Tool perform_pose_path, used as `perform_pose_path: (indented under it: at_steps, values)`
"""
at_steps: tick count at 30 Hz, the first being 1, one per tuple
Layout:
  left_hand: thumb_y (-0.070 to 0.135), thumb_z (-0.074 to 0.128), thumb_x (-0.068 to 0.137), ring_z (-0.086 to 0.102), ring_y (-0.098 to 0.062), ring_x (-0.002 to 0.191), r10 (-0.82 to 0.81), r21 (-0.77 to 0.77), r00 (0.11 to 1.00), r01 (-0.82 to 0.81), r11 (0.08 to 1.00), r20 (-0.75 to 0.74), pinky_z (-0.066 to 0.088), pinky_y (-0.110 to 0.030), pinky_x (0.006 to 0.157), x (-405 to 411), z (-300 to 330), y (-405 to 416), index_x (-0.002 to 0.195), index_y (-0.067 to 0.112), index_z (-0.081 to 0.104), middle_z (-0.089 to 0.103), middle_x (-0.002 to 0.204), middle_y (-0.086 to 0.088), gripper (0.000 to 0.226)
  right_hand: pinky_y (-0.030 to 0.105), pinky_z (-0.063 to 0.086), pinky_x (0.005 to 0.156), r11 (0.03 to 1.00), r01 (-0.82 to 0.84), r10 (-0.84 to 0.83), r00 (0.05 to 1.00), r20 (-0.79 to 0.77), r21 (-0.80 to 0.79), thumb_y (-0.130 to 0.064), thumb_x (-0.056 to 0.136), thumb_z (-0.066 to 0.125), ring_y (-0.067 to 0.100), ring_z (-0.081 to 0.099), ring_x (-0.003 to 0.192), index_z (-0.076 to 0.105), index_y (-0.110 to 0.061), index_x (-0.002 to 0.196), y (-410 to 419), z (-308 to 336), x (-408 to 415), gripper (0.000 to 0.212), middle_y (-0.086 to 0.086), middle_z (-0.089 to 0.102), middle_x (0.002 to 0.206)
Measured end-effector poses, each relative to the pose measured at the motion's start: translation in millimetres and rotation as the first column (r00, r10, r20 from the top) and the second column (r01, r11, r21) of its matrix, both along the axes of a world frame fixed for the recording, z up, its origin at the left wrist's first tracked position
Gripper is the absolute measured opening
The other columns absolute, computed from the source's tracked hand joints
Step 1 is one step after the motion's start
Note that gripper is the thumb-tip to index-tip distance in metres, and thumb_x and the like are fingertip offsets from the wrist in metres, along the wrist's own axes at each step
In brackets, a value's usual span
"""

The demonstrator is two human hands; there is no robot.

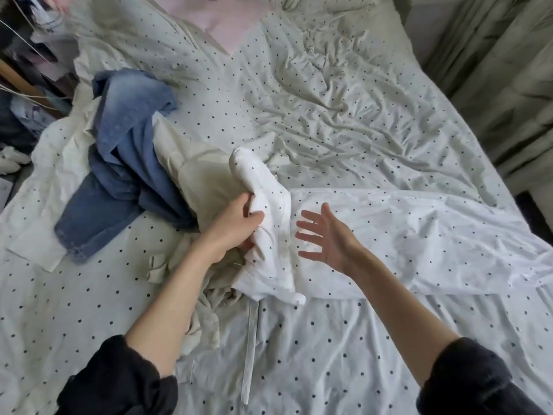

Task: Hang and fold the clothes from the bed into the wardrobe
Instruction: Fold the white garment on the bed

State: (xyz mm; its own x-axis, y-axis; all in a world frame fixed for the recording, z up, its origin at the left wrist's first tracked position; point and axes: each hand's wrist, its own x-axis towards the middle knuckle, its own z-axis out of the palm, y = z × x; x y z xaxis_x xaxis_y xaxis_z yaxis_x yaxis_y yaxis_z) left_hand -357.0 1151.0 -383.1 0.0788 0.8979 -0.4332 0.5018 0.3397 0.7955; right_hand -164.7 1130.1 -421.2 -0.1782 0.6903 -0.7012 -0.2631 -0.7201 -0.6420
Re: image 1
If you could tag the person's right forearm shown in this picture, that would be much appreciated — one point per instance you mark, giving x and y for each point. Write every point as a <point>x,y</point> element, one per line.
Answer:
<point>406,320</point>

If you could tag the white shoe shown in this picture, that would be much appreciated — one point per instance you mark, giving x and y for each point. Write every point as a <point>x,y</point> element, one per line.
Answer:
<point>9,166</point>
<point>15,153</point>

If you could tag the white bedside cabinet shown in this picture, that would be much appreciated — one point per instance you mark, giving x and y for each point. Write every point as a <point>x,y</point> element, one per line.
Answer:
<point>428,26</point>

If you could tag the pink pillow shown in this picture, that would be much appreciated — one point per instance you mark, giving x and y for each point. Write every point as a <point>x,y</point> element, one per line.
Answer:
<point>220,17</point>

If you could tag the blue patterned bag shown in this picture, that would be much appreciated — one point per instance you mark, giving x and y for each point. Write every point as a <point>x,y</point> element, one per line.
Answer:
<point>34,116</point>

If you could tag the cream white jacket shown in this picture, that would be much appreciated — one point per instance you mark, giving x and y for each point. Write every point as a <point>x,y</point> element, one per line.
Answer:
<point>207,181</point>

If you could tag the white dotted bed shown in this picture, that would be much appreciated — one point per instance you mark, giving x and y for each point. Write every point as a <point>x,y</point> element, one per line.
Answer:
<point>371,116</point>

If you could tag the person's left hand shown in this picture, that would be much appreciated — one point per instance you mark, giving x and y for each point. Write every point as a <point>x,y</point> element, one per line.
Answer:
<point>229,229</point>

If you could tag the blue denim jeans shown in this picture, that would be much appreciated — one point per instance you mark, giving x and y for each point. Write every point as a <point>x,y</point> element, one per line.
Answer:
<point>130,142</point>

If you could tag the person's left forearm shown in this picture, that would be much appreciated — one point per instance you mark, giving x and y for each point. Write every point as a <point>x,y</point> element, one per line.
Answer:
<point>173,311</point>

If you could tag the small pink plush toy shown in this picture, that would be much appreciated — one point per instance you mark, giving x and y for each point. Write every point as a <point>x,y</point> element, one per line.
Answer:
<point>53,2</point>

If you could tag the white polka dot pants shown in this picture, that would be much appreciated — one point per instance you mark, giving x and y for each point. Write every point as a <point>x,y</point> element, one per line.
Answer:
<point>415,233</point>

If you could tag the person's right hand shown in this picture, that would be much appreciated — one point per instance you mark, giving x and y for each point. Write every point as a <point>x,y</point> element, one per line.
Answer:
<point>333,242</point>

